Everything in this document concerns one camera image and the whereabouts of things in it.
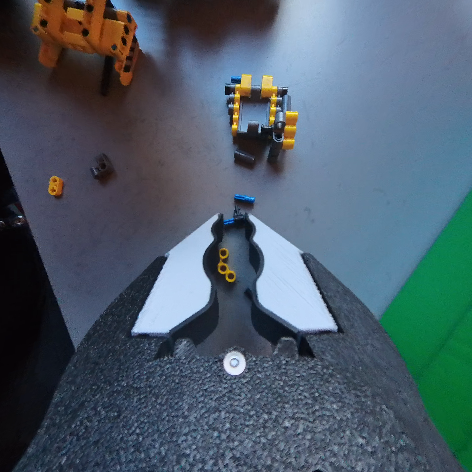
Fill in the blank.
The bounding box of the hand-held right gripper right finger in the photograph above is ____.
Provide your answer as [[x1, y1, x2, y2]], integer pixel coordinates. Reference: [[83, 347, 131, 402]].
[[244, 213, 339, 335]]

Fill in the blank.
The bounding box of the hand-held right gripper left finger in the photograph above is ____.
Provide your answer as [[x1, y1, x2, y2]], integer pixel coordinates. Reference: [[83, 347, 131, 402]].
[[131, 213, 225, 338]]

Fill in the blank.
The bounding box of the green plastic bin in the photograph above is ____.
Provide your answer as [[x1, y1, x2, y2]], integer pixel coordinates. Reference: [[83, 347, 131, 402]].
[[379, 199, 472, 472]]

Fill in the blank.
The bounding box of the grey desk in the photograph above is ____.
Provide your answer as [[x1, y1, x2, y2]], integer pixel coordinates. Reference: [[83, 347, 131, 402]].
[[0, 0, 472, 349]]

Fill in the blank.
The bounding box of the yellow triangular hole connector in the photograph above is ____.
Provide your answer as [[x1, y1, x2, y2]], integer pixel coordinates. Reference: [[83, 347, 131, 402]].
[[217, 247, 237, 283]]

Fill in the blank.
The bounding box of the dark grey block piece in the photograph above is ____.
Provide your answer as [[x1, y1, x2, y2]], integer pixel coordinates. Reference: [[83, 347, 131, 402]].
[[90, 153, 114, 182]]

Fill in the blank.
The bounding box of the grey connector with yellow piece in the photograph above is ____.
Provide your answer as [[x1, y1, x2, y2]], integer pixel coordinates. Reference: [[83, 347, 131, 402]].
[[272, 94, 299, 163]]

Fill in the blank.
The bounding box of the yellow brick beam assembly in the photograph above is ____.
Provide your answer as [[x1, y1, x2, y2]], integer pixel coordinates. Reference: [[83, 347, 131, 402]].
[[31, 0, 141, 97]]

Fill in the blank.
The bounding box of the yellow grey brick frame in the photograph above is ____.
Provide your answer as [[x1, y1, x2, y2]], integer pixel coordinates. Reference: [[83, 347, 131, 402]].
[[224, 74, 289, 140]]

